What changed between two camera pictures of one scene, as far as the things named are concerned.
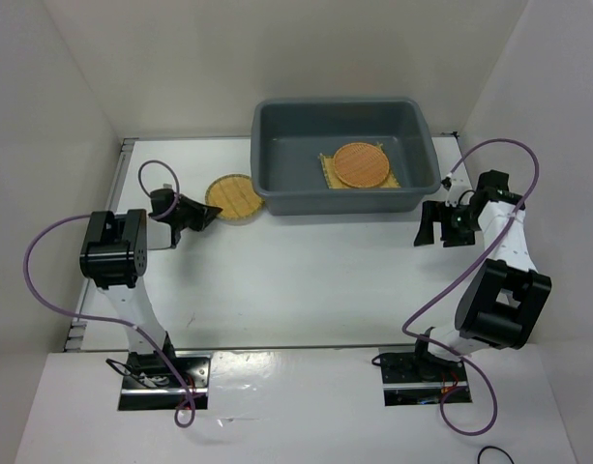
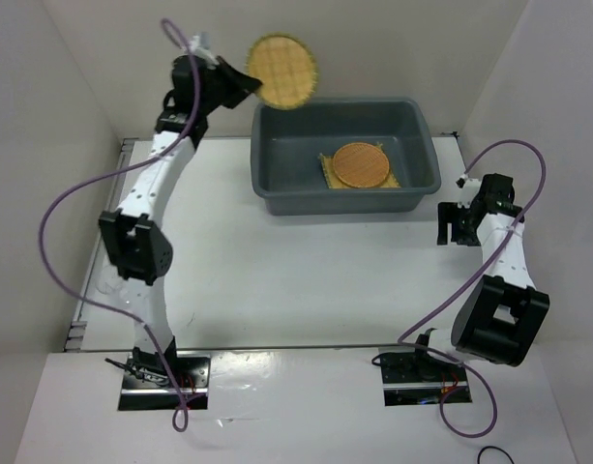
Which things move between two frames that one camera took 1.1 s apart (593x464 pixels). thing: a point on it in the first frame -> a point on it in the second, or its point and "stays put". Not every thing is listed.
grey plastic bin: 289,135 stays put
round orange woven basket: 361,164 stays put
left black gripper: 204,214 -> 241,85
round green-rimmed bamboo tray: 235,195 -> 286,69
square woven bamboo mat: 327,161 stays put
